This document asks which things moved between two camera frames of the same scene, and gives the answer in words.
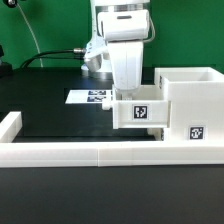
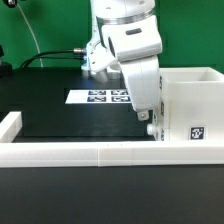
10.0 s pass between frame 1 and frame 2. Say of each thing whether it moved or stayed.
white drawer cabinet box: stayed
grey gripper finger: moved
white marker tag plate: stayed
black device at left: stayed
